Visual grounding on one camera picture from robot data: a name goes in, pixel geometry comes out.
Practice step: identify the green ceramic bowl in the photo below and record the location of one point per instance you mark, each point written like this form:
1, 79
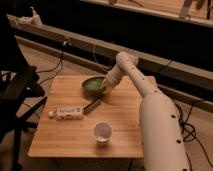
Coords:
93, 85

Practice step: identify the clear plastic cup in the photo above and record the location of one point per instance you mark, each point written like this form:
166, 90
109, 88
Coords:
102, 132

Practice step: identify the black chair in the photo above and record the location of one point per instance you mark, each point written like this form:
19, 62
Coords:
18, 81

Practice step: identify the white plastic bottle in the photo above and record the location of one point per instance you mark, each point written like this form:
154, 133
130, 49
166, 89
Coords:
66, 113

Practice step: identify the wooden table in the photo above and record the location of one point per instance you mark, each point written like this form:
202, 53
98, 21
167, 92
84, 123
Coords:
74, 138

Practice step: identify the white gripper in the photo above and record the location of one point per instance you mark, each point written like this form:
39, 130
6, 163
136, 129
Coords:
107, 86

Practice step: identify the dark rectangular bar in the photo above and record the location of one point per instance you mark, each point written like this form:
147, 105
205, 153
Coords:
92, 106

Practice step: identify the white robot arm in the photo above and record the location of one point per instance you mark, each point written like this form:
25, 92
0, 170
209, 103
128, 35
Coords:
163, 145

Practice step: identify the long wooden ledge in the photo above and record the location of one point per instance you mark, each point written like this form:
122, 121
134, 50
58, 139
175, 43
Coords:
203, 79

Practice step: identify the white object on ledge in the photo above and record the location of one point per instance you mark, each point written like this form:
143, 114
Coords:
34, 19

